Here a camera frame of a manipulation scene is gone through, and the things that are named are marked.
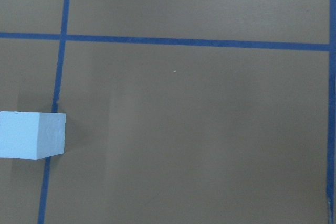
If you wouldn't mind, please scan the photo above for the light blue foam block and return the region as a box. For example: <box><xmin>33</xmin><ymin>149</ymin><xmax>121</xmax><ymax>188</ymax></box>
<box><xmin>1</xmin><ymin>111</ymin><xmax>66</xmax><ymax>160</ymax></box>

